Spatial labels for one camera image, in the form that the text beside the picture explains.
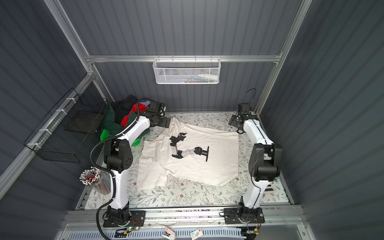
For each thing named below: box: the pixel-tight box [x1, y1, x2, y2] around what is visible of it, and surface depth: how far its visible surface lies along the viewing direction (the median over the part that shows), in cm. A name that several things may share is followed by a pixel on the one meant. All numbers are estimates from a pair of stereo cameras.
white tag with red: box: [190, 228, 204, 240], surface depth 70 cm
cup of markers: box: [79, 166, 111, 195], surface depth 74 cm
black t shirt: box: [110, 94, 138, 125], surface depth 110 cm
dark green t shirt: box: [100, 103, 135, 138], surface depth 102 cm
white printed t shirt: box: [136, 117, 240, 191], surface depth 97 cm
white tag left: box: [161, 226, 176, 240], surface depth 69 cm
